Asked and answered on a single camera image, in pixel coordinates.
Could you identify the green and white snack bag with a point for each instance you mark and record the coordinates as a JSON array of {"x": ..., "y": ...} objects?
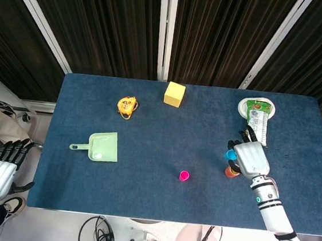
[{"x": 260, "y": 122}]

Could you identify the yellow tape measure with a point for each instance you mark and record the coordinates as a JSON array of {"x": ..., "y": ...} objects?
[{"x": 126, "y": 105}]

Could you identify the blue table cloth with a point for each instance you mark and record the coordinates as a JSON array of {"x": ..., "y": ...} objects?
[{"x": 148, "y": 188}]

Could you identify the white round plate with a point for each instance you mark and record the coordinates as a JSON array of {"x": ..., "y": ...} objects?
[{"x": 241, "y": 107}]

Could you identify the right black-fingered robot hand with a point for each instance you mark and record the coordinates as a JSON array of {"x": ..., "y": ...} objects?
[{"x": 250, "y": 158}]

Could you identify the black and white shoe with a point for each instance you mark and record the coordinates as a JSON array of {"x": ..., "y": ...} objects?
[{"x": 15, "y": 207}]

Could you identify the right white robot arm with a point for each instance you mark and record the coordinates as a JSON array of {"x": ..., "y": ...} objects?
[{"x": 275, "y": 213}]

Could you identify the pink plastic cup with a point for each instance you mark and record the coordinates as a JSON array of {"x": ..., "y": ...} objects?
[{"x": 184, "y": 176}]

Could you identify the white frame post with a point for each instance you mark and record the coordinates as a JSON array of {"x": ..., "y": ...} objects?
[
  {"x": 39, "y": 21},
  {"x": 272, "y": 46},
  {"x": 165, "y": 31}
]

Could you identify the orange-red plastic cup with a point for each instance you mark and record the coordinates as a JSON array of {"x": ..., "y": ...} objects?
[{"x": 228, "y": 173}]

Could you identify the light green plastic dustpan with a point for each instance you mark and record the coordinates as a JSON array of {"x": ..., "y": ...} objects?
[{"x": 103, "y": 147}]

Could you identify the yellow sponge cube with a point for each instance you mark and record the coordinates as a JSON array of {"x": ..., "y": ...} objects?
[{"x": 173, "y": 96}]

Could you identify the light blue plastic cup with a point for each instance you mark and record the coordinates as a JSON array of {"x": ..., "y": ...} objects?
[{"x": 230, "y": 155}]

